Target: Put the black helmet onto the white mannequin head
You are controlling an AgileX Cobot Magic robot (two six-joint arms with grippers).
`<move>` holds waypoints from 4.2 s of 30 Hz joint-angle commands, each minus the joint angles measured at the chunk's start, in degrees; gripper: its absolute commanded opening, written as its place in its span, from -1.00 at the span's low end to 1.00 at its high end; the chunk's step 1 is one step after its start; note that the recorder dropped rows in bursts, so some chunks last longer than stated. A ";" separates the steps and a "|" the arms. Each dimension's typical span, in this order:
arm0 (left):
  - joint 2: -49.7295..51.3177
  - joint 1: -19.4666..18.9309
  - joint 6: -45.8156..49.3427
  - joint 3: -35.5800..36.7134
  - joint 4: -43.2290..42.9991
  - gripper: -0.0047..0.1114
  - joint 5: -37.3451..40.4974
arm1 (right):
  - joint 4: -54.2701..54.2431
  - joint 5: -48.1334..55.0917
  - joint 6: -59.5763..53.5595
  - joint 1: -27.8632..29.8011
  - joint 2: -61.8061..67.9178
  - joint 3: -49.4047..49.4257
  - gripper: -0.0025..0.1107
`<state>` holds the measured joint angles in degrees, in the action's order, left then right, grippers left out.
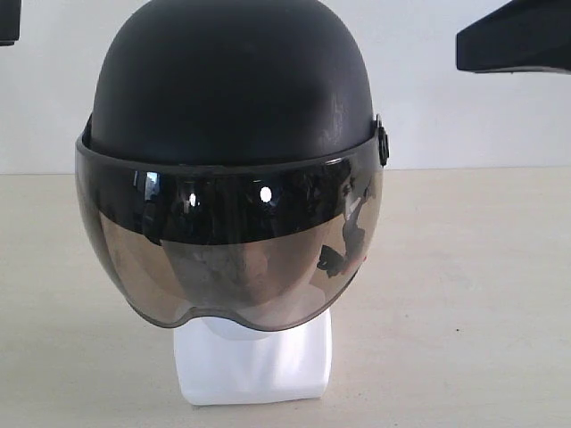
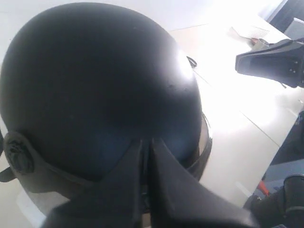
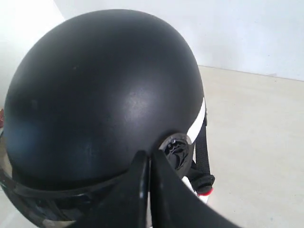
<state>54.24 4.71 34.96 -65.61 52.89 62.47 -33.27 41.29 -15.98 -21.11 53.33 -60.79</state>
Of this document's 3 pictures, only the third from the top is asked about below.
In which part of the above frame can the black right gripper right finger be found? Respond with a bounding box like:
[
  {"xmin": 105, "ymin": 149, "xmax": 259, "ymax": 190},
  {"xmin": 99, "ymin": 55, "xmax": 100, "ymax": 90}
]
[{"xmin": 151, "ymin": 151, "xmax": 238, "ymax": 228}]

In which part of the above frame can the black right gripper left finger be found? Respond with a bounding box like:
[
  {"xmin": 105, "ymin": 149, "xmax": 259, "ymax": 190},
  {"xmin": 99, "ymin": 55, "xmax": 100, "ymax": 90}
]
[{"xmin": 69, "ymin": 151, "xmax": 150, "ymax": 228}]

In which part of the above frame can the black helmet with tinted visor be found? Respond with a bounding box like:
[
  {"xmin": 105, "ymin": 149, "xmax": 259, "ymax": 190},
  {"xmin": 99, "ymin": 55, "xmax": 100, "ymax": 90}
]
[{"xmin": 0, "ymin": 9, "xmax": 206, "ymax": 228}]

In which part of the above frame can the white mannequin head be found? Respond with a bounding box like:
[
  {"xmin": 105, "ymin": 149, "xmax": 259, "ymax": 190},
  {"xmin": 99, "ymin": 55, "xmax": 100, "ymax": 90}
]
[{"xmin": 147, "ymin": 104, "xmax": 213, "ymax": 228}]

